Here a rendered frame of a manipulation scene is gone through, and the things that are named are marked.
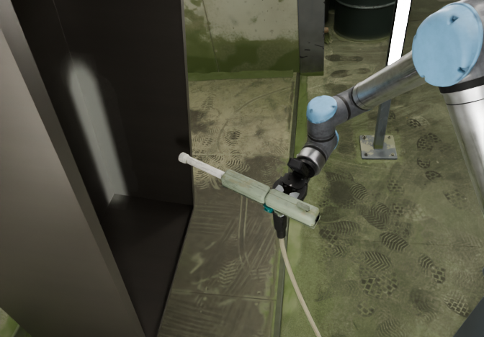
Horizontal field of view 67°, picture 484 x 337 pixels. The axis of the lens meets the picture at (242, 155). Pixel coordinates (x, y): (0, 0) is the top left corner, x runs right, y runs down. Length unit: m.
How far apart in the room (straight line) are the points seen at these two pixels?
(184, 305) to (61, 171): 1.37
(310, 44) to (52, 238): 2.40
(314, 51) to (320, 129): 1.73
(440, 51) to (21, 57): 0.58
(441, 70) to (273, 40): 2.21
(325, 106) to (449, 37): 0.56
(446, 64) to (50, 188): 0.61
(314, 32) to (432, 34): 2.13
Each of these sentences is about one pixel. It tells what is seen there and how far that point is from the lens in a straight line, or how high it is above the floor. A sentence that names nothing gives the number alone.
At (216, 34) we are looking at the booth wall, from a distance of 2.86.
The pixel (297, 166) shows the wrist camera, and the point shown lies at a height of 0.87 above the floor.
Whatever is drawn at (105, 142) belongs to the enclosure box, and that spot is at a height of 0.83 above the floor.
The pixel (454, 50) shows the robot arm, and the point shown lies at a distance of 0.66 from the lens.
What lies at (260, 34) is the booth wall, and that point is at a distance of 2.80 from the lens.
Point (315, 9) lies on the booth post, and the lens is 2.70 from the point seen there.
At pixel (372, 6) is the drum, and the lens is 3.25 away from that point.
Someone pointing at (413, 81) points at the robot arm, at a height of 1.09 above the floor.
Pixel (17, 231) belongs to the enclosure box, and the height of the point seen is 1.19.
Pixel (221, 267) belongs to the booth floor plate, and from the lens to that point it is 1.85.
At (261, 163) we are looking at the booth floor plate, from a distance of 2.21.
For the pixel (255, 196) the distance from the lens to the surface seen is 1.05.
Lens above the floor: 1.65
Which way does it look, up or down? 45 degrees down
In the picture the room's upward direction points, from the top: 12 degrees counter-clockwise
